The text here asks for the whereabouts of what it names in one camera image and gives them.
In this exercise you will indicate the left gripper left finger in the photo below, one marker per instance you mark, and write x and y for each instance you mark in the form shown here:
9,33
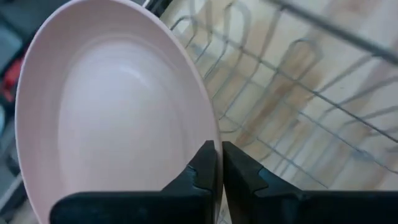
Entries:
186,205

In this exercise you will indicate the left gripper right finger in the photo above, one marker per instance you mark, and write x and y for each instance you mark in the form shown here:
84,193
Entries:
264,205

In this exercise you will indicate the pink plate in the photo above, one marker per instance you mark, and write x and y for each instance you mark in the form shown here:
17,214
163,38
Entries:
118,109

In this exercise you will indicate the black aluminium table frame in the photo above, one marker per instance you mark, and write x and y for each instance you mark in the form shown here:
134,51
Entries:
158,6

